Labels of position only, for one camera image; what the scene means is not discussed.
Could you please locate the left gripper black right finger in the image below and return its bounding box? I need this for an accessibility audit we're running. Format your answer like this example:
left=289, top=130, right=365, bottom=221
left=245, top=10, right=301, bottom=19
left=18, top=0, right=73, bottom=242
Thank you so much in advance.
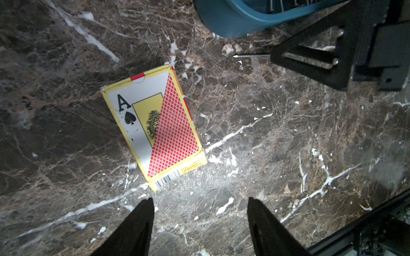
left=247, top=197, right=309, bottom=256

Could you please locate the teal plastic storage box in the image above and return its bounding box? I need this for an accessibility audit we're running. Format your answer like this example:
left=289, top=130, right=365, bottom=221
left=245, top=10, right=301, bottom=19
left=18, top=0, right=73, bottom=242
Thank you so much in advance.
left=193, top=0, right=343, bottom=39

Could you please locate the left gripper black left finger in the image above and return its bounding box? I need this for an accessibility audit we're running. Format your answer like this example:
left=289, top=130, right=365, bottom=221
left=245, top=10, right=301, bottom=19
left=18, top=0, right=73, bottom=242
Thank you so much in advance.
left=92, top=198, right=154, bottom=256

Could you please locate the black front rail base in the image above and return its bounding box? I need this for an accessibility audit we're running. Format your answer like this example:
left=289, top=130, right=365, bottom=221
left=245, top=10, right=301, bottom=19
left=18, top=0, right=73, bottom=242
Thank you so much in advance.
left=307, top=190, right=410, bottom=256

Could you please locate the playing card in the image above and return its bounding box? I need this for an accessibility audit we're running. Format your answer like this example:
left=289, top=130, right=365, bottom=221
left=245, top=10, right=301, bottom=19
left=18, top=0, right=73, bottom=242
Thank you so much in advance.
left=100, top=64, right=207, bottom=191

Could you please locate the nails heap inside box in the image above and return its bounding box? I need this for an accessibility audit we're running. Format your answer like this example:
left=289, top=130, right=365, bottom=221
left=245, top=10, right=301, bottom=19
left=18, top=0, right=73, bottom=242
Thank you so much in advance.
left=268, top=0, right=319, bottom=14

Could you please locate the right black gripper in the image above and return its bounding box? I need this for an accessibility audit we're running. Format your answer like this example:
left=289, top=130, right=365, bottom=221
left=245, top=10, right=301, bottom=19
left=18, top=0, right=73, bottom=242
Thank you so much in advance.
left=270, top=1, right=410, bottom=92

